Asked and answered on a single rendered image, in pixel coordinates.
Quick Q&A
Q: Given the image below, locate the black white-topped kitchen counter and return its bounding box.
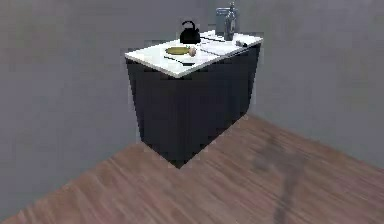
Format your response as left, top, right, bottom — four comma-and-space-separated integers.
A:
124, 29, 264, 170

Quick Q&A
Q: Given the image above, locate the grey bottle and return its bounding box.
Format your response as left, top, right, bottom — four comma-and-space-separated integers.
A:
223, 1, 238, 42

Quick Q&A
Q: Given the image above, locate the black spatula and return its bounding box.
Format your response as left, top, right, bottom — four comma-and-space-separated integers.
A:
163, 55, 196, 67

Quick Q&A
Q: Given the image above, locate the green plate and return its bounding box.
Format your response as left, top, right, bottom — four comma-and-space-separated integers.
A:
165, 46, 191, 56

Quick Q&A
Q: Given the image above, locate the grey coffee machine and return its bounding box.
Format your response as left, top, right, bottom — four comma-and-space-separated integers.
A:
215, 7, 239, 38

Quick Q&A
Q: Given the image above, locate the black kettle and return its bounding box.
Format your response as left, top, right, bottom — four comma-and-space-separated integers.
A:
179, 20, 202, 45

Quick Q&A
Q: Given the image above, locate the black knife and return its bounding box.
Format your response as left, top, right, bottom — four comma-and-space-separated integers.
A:
200, 36, 227, 43

